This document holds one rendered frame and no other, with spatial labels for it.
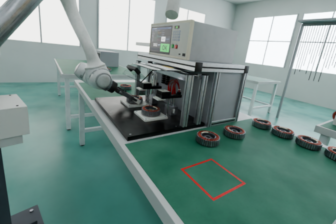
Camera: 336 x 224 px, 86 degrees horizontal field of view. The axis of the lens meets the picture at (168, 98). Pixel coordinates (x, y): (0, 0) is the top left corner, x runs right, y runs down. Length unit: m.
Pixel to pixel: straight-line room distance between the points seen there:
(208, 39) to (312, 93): 6.33
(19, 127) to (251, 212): 0.90
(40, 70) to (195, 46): 4.97
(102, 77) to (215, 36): 0.67
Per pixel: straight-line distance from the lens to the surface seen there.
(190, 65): 0.93
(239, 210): 0.63
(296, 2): 7.86
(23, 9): 1.24
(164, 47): 1.19
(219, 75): 1.04
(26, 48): 5.62
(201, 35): 1.06
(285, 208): 0.71
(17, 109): 0.95
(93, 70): 0.96
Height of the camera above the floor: 1.16
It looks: 15 degrees down
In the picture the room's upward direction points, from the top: 6 degrees clockwise
